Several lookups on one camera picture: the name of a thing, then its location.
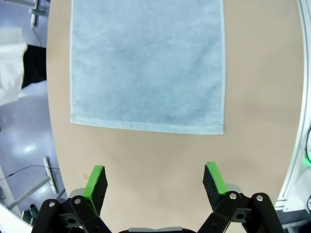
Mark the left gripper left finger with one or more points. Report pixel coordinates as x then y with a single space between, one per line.
94 194

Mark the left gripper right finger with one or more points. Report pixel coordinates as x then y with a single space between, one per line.
216 189

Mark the light blue towel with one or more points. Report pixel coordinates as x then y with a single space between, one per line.
145 68

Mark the person in white shirt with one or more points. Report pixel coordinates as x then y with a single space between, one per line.
9 68

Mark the white frame rail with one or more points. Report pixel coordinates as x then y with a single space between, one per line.
306 72

